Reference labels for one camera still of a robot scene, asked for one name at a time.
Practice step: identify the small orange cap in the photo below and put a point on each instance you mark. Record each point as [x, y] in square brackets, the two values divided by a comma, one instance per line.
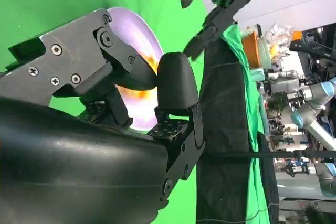
[297, 35]

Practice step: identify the crinkled foil bag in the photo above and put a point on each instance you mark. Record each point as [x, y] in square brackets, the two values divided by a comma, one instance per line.
[278, 32]

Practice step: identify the lilac plate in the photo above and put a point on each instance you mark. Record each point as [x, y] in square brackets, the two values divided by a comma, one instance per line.
[131, 27]

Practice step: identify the black curtain cloth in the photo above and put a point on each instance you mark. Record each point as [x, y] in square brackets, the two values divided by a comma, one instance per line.
[223, 98]

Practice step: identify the black horizontal rod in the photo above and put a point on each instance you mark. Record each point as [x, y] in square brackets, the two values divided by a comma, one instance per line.
[278, 154]

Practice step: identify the pale green container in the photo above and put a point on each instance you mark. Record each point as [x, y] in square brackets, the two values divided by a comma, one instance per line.
[263, 53]

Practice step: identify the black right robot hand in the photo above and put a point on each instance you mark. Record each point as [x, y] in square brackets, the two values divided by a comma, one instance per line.
[78, 161]

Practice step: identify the green hanging fabric sheet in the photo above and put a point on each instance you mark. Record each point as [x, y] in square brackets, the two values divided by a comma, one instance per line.
[249, 90]

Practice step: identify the orange and white bread roll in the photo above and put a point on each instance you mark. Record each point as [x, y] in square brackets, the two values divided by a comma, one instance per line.
[144, 95]

